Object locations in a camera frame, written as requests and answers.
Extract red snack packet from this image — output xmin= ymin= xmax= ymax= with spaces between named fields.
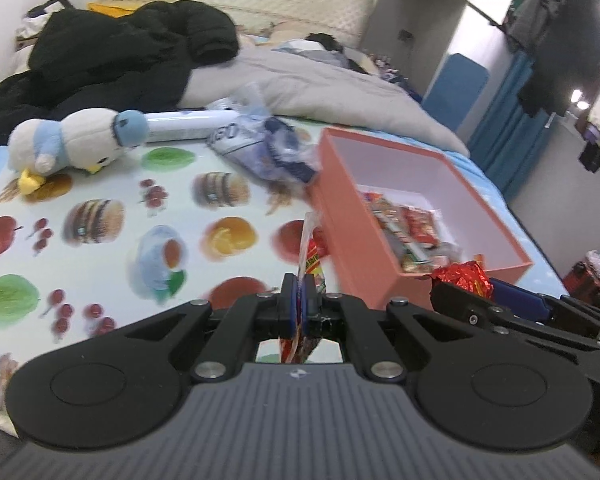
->
xmin=401 ymin=206 xmax=442 ymax=249

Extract grey quilted blanket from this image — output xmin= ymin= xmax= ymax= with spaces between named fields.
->
xmin=179 ymin=42 xmax=472 ymax=159

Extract grey hanging jacket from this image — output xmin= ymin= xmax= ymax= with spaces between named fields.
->
xmin=509 ymin=0 xmax=567 ymax=52

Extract pink pillow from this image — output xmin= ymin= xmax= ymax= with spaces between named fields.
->
xmin=269 ymin=20 xmax=382 ymax=77

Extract clear yellow snack packet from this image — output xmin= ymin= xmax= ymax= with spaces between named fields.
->
xmin=279 ymin=211 xmax=332 ymax=366

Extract clothes rail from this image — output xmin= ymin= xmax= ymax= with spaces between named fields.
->
xmin=429 ymin=0 xmax=522 ymax=32

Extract pile of clothes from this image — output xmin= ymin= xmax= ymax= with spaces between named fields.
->
xmin=14 ymin=0 xmax=77 ymax=52

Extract clear plastic bag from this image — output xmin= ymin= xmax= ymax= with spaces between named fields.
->
xmin=204 ymin=82 xmax=327 ymax=194

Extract dark red suitcase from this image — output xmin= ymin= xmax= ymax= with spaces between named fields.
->
xmin=562 ymin=259 xmax=600 ymax=303

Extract blue white penguin plush toy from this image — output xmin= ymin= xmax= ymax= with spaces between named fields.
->
xmin=7 ymin=108 xmax=149 ymax=196

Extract pink cardboard box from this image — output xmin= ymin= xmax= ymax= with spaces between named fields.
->
xmin=305 ymin=127 xmax=534 ymax=312

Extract white tube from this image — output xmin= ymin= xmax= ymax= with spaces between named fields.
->
xmin=142 ymin=110 xmax=237 ymax=144

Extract blue chair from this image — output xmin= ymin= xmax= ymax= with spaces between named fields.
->
xmin=421 ymin=53 xmax=491 ymax=134

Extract black clothing on pillow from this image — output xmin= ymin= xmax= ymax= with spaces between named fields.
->
xmin=304 ymin=32 xmax=347 ymax=54

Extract yellow cloth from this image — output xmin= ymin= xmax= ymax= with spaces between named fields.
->
xmin=86 ymin=2 xmax=142 ymax=19

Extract black padded jacket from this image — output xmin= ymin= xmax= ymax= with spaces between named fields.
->
xmin=0 ymin=0 xmax=242 ymax=147

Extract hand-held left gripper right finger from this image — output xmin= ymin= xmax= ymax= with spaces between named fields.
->
xmin=302 ymin=275 xmax=473 ymax=383

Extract black hanging clothes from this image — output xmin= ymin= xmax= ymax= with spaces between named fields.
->
xmin=516 ymin=0 xmax=600 ymax=117

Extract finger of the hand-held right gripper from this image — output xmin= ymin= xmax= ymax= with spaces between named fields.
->
xmin=431 ymin=281 xmax=600 ymax=366
xmin=490 ymin=280 xmax=600 ymax=343

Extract red foil candy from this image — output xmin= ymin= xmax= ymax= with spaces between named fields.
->
xmin=431 ymin=257 xmax=494 ymax=302

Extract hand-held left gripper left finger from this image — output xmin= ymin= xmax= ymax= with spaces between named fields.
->
xmin=125 ymin=272 xmax=301 ymax=383

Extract blue curtain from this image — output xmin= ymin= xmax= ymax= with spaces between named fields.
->
xmin=469 ymin=45 xmax=537 ymax=202

